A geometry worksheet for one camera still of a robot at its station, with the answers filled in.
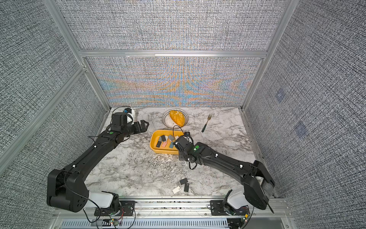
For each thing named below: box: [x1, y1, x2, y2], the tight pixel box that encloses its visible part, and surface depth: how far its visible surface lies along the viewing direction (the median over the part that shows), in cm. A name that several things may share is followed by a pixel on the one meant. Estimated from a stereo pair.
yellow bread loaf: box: [169, 109, 186, 127], surface depth 107 cm
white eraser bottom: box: [172, 186, 182, 195], surface depth 81 cm
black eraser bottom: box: [183, 183, 190, 193], surface depth 82 cm
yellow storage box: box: [149, 129, 185, 155], surface depth 100 cm
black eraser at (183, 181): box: [179, 177, 189, 186], surface depth 84 cm
